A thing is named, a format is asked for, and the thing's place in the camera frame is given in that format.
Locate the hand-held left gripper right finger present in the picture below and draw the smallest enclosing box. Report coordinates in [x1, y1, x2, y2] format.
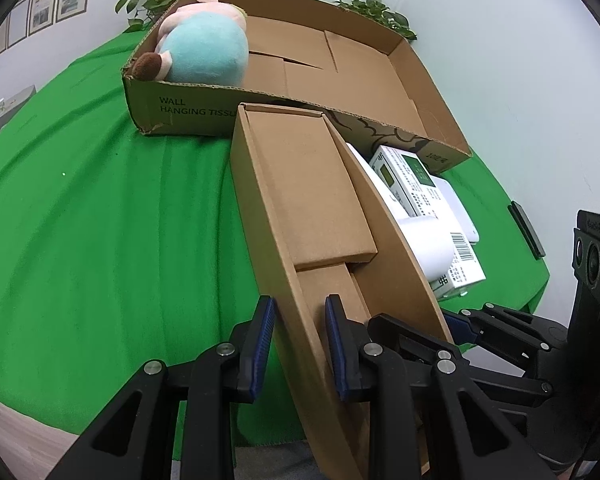
[324, 294, 561, 480]

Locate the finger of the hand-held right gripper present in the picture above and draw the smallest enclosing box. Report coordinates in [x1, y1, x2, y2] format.
[467, 362, 556, 411]
[442, 302, 557, 361]

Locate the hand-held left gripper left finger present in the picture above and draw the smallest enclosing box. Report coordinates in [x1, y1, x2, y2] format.
[47, 295, 277, 480]

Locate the white handheld device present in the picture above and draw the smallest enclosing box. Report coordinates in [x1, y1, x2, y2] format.
[345, 142, 456, 286]

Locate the white printed box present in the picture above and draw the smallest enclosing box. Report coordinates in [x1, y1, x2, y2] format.
[369, 146, 487, 302]

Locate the narrow cardboard box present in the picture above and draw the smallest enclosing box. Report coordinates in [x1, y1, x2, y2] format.
[230, 102, 456, 480]

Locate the large cardboard box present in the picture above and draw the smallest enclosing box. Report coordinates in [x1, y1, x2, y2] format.
[121, 0, 473, 177]

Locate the black rectangular object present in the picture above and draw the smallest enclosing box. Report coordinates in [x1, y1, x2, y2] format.
[507, 201, 547, 261]

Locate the green tablecloth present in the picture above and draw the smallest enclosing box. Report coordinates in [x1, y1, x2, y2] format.
[0, 30, 551, 448]

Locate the pink and teal plush toy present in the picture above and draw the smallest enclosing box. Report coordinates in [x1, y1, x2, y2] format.
[131, 0, 251, 86]

